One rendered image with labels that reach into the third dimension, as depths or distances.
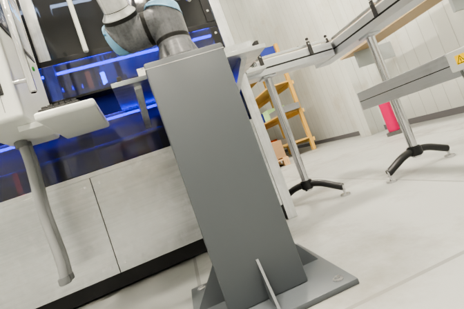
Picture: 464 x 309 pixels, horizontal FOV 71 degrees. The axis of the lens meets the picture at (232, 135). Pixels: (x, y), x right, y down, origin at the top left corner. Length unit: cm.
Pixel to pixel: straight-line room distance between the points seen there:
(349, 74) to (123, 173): 446
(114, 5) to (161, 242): 114
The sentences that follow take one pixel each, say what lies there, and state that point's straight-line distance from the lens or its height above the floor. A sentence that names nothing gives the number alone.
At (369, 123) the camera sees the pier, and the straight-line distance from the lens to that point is 561.
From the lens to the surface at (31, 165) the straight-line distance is 158.
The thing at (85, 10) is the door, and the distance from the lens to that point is 201.
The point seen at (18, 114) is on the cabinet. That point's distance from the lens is 130.
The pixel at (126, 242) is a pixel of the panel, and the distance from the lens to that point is 177.
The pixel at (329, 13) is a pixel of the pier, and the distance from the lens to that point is 585.
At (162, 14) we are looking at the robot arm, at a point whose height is 95.
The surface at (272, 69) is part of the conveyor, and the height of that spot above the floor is 87.
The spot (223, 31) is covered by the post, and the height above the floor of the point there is 114.
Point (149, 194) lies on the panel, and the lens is 175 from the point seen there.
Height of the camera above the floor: 45
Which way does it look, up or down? 3 degrees up
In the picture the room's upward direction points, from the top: 20 degrees counter-clockwise
